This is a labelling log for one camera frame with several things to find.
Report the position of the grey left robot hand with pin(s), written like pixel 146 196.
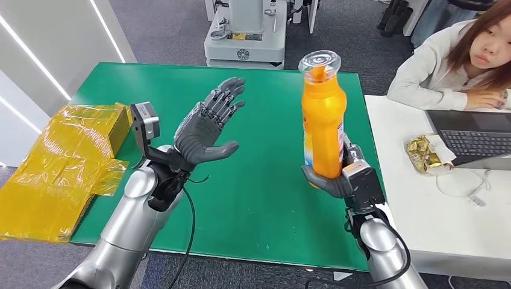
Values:
pixel 199 133

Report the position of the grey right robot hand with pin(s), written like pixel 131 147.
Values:
pixel 331 185

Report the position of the orange plastic bottle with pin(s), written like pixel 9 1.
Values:
pixel 322 119

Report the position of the grey robot base machine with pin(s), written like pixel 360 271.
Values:
pixel 244 40

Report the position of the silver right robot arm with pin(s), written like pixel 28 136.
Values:
pixel 383 251

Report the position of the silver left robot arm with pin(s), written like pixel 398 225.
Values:
pixel 127 227

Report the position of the green table mat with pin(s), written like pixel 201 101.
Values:
pixel 259 199

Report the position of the gold foil snack wrapper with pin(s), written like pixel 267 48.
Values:
pixel 424 153

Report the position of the white desk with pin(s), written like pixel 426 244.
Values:
pixel 439 231

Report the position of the person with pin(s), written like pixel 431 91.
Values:
pixel 431 72

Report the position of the dark laptop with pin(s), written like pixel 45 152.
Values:
pixel 475 137

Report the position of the yellow wrapped cardboard box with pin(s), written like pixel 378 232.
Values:
pixel 52 171

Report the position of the person's hand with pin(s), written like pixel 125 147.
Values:
pixel 484 99

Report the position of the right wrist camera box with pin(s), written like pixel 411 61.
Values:
pixel 365 185

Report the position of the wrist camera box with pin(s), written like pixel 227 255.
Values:
pixel 365 185
pixel 144 123

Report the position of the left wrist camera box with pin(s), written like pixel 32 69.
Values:
pixel 144 123

